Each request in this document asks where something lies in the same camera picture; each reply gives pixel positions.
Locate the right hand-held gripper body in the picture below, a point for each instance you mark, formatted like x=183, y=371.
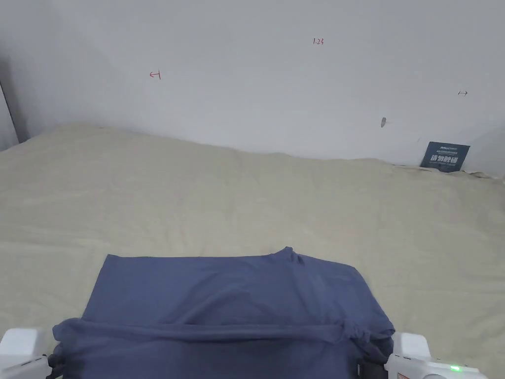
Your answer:
x=418, y=355

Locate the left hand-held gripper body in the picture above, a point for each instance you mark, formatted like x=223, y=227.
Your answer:
x=21, y=353

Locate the dark blue shirt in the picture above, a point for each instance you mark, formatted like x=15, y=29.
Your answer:
x=221, y=308

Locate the dark blue sign card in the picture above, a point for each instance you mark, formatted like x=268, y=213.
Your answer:
x=446, y=156

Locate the bed with beige sheet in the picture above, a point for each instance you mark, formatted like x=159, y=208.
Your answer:
x=197, y=197

